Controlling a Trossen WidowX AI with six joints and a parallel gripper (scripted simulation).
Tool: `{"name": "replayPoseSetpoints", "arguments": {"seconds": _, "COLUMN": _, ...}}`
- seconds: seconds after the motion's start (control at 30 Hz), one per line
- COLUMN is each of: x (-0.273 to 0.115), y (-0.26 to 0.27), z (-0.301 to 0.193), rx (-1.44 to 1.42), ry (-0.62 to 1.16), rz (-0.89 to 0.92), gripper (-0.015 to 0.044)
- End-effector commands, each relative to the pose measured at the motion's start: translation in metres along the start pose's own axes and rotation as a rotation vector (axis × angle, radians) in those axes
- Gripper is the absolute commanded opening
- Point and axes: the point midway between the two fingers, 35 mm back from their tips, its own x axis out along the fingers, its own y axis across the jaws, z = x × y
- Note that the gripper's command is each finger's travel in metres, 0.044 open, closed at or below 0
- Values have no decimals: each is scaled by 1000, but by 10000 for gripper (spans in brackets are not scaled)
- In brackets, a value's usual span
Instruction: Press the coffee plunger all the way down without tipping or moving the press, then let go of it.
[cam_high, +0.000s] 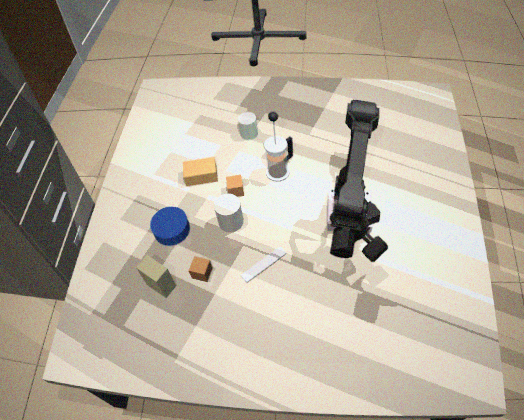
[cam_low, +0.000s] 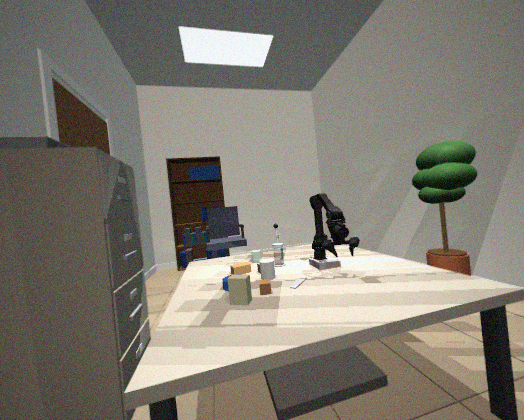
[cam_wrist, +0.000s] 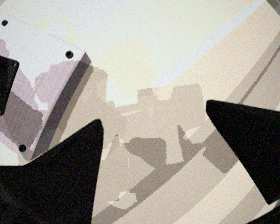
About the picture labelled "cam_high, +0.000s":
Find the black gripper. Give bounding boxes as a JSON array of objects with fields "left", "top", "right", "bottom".
[{"left": 355, "top": 225, "right": 388, "bottom": 262}]

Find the white flat bar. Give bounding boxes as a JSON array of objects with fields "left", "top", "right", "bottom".
[{"left": 241, "top": 247, "right": 286, "bottom": 282}]

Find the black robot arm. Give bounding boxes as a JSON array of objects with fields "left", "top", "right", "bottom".
[{"left": 330, "top": 99, "right": 380, "bottom": 258}]

